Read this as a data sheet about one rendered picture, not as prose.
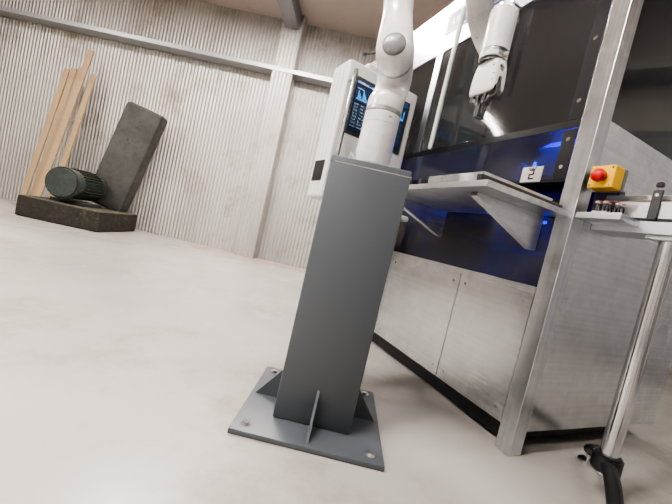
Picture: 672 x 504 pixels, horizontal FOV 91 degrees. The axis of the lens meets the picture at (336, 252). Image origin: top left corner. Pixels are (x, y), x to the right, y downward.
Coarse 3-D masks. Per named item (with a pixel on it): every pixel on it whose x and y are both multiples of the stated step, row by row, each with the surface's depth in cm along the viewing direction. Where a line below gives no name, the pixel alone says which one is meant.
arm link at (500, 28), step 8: (496, 8) 102; (504, 8) 100; (512, 8) 100; (496, 16) 101; (504, 16) 100; (512, 16) 100; (488, 24) 104; (496, 24) 101; (504, 24) 100; (512, 24) 101; (488, 32) 103; (496, 32) 101; (504, 32) 100; (512, 32) 101; (488, 40) 102; (496, 40) 101; (504, 40) 101
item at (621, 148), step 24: (456, 0) 192; (504, 0) 159; (528, 0) 146; (432, 24) 210; (432, 48) 205; (432, 96) 196; (576, 120) 117; (456, 144) 170; (480, 144) 156; (624, 144) 118; (624, 168) 120; (648, 168) 126; (624, 192) 123; (648, 192) 129
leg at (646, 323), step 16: (656, 240) 103; (656, 256) 103; (656, 272) 102; (656, 288) 101; (656, 304) 101; (640, 320) 103; (656, 320) 101; (640, 336) 102; (640, 352) 102; (624, 368) 104; (640, 368) 102; (624, 384) 103; (640, 384) 102; (624, 400) 103; (624, 416) 103; (608, 432) 105; (624, 432) 103; (608, 448) 104
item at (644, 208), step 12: (660, 192) 101; (636, 204) 106; (648, 204) 103; (660, 204) 100; (636, 216) 106; (648, 216) 102; (660, 216) 100; (600, 228) 114; (612, 228) 111; (624, 228) 108; (636, 228) 105; (648, 228) 102; (660, 228) 100
